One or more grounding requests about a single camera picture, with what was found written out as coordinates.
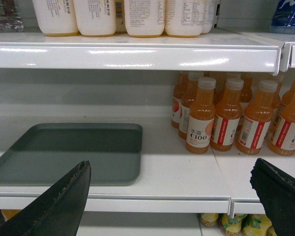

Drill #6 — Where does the orange juice bottle C100 label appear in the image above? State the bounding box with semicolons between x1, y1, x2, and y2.
185;77;216;154

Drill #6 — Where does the white upper shelf board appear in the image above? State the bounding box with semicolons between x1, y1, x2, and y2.
0;28;283;74

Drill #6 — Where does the white shelf board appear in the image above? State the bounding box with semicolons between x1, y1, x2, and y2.
0;28;283;74
0;103;295;218

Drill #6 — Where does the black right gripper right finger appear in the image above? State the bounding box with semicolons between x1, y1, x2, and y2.
250;158;295;236

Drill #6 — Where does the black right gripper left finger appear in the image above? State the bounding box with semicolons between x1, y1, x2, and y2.
0;161;91;236

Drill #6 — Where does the grey rectangular serving tray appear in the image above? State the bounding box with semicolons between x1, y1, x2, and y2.
0;123;143;186

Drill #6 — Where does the orange juice bottle far right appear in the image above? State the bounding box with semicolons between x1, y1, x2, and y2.
268;94;295;156

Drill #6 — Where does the white milk drink bottle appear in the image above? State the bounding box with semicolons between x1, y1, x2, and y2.
32;0;79;36
124;0;165;38
73;0;116;37
165;0;206;38

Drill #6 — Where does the white middle shelf board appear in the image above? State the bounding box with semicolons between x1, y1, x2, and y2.
0;103;295;218

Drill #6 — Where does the orange juice bottle red label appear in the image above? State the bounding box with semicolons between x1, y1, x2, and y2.
210;78;244;151

